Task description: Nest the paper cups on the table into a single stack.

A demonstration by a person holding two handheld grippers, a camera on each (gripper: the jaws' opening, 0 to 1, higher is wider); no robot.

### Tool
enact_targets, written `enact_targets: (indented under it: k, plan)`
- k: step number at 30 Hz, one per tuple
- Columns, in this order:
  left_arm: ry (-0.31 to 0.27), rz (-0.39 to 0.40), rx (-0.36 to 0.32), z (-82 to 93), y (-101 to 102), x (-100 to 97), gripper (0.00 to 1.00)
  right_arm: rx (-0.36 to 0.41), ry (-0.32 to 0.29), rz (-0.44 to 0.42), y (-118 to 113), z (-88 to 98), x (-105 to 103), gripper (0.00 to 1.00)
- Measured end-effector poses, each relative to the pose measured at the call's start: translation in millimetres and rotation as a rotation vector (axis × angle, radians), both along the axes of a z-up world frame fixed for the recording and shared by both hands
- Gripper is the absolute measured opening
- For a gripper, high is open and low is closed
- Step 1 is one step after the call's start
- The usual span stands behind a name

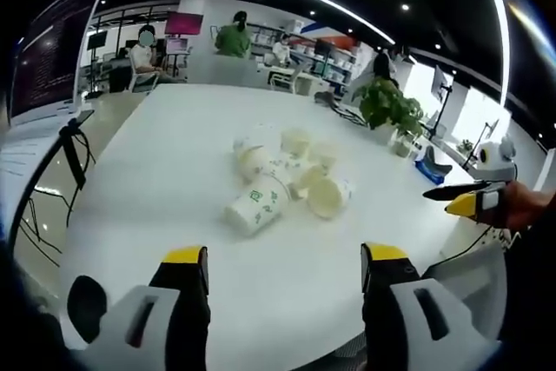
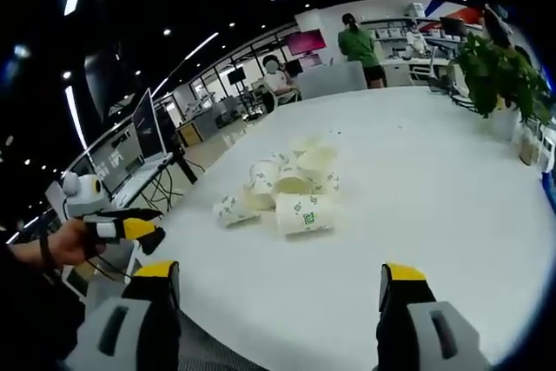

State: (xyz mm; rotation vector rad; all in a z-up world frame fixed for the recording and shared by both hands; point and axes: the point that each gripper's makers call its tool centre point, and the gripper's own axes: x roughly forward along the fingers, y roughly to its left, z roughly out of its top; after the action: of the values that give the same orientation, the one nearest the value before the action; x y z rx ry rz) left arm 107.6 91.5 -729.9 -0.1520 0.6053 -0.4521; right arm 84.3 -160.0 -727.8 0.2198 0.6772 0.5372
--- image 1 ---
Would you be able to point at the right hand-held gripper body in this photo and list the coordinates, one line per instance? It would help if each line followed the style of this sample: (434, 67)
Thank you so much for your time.
(495, 162)

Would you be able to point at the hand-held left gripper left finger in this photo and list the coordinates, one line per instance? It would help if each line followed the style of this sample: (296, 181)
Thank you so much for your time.
(139, 336)

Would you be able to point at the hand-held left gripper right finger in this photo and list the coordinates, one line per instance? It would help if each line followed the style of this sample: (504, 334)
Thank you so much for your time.
(434, 332)

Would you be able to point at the pile of printed paper cups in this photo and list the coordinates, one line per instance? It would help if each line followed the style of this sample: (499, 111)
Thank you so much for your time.
(278, 180)

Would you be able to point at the person's right hand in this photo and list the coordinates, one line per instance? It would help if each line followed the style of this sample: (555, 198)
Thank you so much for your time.
(527, 203)

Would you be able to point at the dark grey curved object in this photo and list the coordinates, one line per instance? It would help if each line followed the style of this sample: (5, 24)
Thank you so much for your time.
(436, 162)

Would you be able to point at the blue box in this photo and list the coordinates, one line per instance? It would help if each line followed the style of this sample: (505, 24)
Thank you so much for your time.
(428, 173)

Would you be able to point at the dark rounded object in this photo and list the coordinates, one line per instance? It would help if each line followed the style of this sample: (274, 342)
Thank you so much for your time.
(87, 306)

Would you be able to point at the grey white chair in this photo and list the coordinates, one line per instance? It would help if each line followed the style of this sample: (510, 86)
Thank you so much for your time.
(478, 284)

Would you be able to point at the small white pot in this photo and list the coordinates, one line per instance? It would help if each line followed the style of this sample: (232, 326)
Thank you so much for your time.
(401, 147)

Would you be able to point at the green potted plant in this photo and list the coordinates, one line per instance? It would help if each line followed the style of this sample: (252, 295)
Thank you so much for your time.
(384, 101)

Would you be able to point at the curved ceiling light strip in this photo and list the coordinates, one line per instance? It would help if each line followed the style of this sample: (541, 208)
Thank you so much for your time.
(499, 19)

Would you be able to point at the white table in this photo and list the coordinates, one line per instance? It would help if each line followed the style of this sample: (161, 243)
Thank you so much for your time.
(278, 284)

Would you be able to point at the background storage shelves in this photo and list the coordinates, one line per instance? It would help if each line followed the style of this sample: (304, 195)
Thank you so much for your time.
(330, 56)

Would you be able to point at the large computer monitor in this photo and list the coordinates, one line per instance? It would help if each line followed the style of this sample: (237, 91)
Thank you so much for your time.
(52, 49)

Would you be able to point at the pink display screen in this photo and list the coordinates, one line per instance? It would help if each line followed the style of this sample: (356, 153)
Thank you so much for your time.
(183, 23)

